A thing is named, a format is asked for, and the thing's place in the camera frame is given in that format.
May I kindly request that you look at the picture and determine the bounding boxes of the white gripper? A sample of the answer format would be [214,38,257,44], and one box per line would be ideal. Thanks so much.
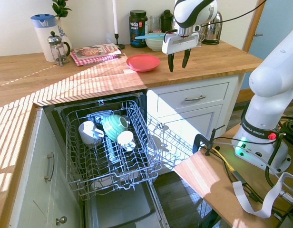
[162,31,200,73]

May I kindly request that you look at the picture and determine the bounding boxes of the red plastic plate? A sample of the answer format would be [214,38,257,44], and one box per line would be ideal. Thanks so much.
[126,54,161,73]

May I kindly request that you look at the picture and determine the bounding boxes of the steel dishwasher door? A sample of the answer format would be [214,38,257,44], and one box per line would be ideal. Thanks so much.
[84,175,171,228]

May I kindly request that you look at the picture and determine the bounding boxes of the pale green mixing bowl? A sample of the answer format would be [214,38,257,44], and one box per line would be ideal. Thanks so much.
[145,35,166,52]

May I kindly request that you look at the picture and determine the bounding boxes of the light blue plastic knife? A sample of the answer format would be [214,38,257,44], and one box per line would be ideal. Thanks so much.
[134,32,166,40]

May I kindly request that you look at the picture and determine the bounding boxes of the black shaker bottle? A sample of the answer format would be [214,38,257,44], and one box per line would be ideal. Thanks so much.
[160,9,175,33]

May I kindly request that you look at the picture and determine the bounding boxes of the clear glass jar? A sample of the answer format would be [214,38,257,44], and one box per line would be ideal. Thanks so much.
[148,16,161,34]

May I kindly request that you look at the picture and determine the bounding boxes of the stainless steel kettle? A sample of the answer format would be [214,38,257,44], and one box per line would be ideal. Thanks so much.
[201,10,223,45]

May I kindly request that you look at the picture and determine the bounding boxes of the black protein powder tub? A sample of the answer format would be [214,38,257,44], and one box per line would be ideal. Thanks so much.
[129,9,149,48]

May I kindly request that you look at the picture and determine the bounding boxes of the white cabinet with drawer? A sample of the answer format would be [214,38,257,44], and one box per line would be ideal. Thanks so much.
[146,73,246,176]

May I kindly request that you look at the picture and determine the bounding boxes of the black candle holder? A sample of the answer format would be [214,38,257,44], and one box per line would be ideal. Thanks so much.
[114,33,126,50]

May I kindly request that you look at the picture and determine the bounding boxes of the tall white candle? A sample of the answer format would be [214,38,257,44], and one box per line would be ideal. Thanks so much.
[112,0,119,35]

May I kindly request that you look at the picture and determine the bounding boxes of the black C-clamp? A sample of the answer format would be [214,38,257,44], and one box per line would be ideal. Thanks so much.
[192,124,225,157]

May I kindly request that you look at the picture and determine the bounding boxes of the pizza cover cookbook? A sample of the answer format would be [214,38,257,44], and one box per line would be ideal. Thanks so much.
[74,43,122,63]

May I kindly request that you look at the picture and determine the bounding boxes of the green ribbed ceramic bowl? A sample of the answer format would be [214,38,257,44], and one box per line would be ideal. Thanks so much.
[102,114,128,143]

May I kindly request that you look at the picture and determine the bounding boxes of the white ceramic mug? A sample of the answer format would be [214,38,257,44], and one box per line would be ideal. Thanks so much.
[117,131,137,152]
[78,121,105,145]

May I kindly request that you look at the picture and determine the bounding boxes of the red white checkered cloth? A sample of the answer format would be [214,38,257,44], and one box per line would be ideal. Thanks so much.
[69,51,121,67]

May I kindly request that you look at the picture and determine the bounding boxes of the white vase blue flowers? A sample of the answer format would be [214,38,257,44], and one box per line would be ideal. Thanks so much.
[56,18,73,52]

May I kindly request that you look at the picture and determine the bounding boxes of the glass steel French press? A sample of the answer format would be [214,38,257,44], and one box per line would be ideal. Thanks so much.
[47,31,71,67]

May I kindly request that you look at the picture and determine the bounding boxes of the green leafy plant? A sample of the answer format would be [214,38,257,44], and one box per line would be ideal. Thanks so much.
[51,0,72,20]

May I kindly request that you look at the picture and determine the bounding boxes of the white water pitcher blue lid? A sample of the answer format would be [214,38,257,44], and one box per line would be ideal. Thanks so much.
[30,13,64,63]

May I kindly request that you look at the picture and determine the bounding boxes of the white kitchen cabinet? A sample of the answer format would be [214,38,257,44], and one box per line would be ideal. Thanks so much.
[8,108,83,228]

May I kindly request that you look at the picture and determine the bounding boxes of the metal drawer pull handle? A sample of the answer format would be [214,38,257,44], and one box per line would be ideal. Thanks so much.
[185,95,206,102]

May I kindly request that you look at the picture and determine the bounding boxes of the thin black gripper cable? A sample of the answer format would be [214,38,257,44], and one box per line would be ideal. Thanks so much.
[198,0,267,28]

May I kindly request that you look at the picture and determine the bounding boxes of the grey wire dishwasher rack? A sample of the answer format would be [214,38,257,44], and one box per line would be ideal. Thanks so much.
[65,99,163,201]

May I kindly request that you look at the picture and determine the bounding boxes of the blue door wooden frame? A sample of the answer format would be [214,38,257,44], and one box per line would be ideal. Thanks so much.
[243,0,293,60]

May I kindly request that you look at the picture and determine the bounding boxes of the yellow cable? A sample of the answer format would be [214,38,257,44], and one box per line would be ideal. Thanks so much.
[212,146,235,172]

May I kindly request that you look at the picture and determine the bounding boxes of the black cable bundle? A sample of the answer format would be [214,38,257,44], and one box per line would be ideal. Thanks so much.
[278,115,293,148]

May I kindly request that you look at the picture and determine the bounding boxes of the black power cable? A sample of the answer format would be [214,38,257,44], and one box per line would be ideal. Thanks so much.
[209,136,287,214]

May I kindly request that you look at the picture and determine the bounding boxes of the white flat strap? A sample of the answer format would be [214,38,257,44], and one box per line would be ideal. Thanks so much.
[232,172,293,218]

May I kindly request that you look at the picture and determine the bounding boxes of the metal cabinet pull handle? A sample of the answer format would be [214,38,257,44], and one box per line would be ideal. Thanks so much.
[44,152,55,182]

